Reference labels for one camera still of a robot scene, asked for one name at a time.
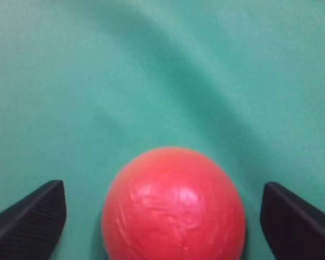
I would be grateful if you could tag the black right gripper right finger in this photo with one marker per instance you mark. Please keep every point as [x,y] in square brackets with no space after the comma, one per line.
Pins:
[292,227]

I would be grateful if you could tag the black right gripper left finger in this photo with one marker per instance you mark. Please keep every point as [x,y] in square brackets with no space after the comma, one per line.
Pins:
[32,227]

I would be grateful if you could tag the red-yellow round bread bun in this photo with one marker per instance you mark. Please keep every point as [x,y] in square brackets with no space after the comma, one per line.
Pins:
[173,203]

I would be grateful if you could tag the green table cloth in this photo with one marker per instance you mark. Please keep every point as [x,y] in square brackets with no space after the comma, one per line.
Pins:
[85,86]

